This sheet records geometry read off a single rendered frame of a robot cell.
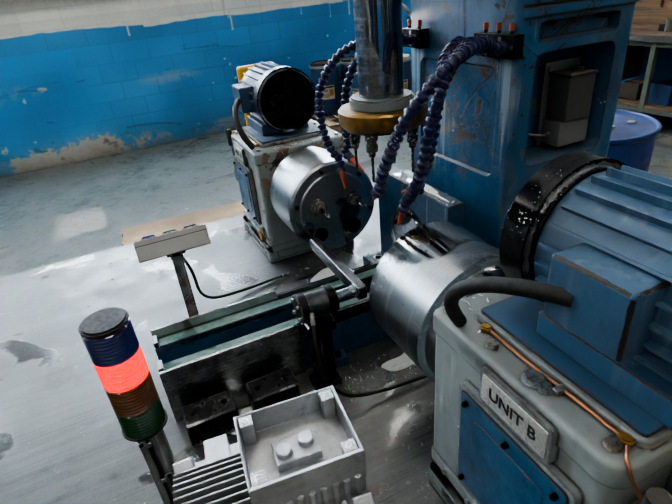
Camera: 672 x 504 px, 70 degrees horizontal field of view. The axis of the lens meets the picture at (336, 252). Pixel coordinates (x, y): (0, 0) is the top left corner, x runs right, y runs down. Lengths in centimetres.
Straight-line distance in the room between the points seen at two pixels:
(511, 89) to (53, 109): 583
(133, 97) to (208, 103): 87
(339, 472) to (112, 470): 62
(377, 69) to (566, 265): 60
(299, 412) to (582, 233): 37
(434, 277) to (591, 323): 33
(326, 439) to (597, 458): 27
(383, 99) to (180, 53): 554
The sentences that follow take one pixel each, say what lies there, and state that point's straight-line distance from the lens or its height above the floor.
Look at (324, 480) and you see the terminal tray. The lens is 54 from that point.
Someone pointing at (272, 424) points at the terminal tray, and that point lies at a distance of 60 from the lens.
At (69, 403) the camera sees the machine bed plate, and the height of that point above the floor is 80.
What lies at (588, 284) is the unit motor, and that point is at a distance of 49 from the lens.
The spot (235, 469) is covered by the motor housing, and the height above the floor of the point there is 110.
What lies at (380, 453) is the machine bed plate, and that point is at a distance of 97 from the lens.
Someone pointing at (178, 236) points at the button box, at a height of 107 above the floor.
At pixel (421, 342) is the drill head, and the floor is 105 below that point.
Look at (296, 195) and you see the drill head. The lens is 124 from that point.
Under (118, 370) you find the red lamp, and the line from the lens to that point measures 69.
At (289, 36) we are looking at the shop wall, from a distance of 675.
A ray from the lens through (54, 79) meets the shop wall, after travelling 640.
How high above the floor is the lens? 156
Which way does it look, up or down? 29 degrees down
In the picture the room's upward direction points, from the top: 6 degrees counter-clockwise
